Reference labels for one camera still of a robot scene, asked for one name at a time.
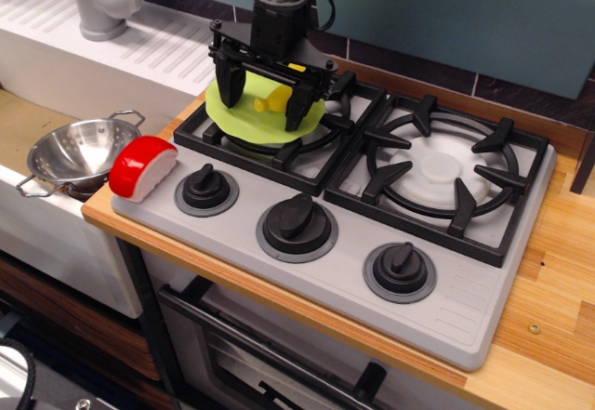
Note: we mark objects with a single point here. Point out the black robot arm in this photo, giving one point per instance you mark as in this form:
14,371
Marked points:
273,44

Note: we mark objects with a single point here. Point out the toy oven door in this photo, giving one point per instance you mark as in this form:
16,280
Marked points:
251,357

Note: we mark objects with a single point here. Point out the green plastic plate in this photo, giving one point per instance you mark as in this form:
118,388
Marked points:
243,122

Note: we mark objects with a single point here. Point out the steel colander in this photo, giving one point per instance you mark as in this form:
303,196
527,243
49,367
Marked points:
78,158

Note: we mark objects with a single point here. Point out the white toy sink unit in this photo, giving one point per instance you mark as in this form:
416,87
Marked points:
50,74

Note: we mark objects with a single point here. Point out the black burner grate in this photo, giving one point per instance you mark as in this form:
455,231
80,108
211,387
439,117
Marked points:
466,184
305,164

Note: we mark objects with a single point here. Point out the black left stove knob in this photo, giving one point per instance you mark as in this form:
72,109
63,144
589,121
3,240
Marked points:
206,192

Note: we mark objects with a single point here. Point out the black left burner grate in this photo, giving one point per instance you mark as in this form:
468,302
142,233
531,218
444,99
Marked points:
305,164

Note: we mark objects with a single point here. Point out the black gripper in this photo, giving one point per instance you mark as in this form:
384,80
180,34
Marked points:
273,44

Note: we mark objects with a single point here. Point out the black right stove knob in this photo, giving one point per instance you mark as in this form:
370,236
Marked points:
400,273

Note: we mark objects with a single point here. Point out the black middle stove knob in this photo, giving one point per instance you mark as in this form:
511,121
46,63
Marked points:
297,230

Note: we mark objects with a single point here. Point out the yellow toy banana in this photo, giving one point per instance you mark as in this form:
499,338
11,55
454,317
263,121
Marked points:
277,98

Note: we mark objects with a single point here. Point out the black stove knob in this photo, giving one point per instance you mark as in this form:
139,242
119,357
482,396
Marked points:
400,273
206,192
297,230

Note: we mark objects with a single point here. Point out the red white toy sushi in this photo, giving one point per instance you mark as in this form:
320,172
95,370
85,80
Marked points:
140,166

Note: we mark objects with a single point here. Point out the black right burner grate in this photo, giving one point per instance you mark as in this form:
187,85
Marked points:
466,184

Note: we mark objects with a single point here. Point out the grey toy stove top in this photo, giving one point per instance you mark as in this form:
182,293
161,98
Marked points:
455,323

